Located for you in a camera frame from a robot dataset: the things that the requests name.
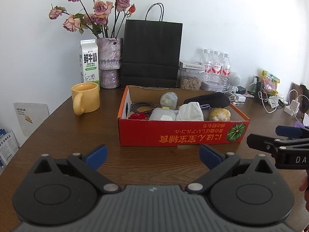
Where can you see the right water bottle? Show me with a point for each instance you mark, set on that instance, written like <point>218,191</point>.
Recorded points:
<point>226,68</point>

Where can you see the white earphones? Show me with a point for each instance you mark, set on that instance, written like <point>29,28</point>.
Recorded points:
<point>231,97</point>

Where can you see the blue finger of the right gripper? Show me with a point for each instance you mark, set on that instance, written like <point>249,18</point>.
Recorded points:
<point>292,132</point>

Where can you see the blue white leaflets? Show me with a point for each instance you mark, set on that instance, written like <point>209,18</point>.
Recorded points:
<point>8,148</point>

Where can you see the dried rose bouquet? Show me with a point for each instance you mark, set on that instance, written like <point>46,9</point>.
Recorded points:
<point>98,16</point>

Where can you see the white quilted pad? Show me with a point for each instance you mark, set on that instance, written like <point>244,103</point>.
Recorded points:
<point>190,112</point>

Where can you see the white robot figurine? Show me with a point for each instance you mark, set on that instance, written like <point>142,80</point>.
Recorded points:
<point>234,82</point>

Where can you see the white green milk carton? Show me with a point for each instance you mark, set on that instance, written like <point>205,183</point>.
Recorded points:
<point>88,58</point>

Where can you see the purple tissue pack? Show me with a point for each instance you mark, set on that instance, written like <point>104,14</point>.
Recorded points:
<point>300,125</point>

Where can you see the yellow snack packet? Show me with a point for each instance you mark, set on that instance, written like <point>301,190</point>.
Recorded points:
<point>269,82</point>

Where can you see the red fabric rose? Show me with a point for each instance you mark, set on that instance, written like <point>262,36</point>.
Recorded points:
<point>139,116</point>

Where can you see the person right hand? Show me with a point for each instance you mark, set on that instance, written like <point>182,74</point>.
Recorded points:
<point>304,188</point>

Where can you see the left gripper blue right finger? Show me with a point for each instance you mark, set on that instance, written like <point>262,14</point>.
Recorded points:
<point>220,167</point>

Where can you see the white charger block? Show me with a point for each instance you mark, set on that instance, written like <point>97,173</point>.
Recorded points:
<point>240,98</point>

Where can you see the yellow white plush toy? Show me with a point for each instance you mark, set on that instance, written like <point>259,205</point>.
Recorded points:
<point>219,114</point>

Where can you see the black paper bag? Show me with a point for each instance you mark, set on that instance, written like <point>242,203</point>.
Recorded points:
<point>151,52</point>

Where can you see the black power adapter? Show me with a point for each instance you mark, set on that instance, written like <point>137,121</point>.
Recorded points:
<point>241,90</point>

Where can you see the middle water bottle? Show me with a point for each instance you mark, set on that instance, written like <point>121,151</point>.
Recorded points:
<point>216,67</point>

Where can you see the white flat box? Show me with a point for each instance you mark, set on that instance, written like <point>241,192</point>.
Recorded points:
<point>192,66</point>

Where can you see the yellow ceramic mug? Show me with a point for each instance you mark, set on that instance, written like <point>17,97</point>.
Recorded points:
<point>85,97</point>

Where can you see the water bottle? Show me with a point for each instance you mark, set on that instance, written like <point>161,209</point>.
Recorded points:
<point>206,63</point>
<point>216,67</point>
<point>226,68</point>

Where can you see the left water bottle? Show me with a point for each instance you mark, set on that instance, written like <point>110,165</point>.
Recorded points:
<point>206,63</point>

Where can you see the purple ceramic vase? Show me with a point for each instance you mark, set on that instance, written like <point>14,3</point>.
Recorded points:
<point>109,61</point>

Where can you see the white booklet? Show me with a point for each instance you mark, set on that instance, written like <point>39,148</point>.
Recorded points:
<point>30,116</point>

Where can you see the grey metal tin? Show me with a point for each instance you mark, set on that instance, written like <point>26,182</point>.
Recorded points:
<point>212,86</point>

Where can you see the red cardboard box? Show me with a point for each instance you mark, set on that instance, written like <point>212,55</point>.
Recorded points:
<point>156,133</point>

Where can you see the navy blue zip case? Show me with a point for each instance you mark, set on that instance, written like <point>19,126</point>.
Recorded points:
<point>214,100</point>

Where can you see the clear plastic bag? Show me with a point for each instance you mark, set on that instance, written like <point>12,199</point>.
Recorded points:
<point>169,100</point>

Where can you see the clear seed container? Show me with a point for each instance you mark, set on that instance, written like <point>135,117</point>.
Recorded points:
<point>190,79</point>

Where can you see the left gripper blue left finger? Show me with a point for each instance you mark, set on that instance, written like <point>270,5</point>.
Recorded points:
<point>86,166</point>

